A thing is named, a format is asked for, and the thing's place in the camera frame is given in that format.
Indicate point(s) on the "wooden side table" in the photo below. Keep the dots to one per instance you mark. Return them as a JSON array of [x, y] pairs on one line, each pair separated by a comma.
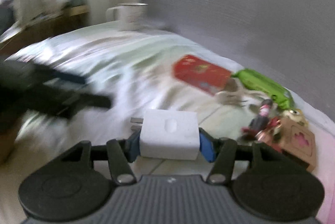
[[17, 37]]

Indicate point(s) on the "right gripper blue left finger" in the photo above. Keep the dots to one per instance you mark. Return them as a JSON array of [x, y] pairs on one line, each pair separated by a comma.
[[132, 147]]

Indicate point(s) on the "brown cardboard box pink cutout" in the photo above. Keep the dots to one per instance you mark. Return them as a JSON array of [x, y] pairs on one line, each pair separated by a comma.
[[297, 143]]

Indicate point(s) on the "beige clothes peg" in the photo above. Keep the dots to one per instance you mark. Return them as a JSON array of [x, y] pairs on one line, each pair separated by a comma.
[[235, 93]]

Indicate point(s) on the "green wet wipes pack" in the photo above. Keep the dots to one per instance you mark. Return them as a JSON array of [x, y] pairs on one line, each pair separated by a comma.
[[255, 81]]

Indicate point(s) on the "small toy figurine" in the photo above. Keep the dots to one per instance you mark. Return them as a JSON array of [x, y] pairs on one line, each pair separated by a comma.
[[263, 123]]

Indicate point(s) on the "yellow plush keychain toy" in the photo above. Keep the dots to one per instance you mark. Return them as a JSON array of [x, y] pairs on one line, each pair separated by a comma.
[[296, 115]]

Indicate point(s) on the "white power adapter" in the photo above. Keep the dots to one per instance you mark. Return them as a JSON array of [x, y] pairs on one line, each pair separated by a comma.
[[168, 134]]

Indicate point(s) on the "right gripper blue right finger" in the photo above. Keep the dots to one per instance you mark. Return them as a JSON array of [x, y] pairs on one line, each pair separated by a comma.
[[207, 146]]

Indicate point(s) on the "grey sofa backrest cushion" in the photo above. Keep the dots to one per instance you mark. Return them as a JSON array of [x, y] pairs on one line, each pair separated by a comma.
[[291, 41]]

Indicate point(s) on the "light bed sheet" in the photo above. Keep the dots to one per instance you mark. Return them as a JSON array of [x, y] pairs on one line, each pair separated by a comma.
[[133, 67]]

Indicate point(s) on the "red box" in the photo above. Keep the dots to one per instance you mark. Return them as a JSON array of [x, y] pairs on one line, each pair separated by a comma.
[[201, 74]]

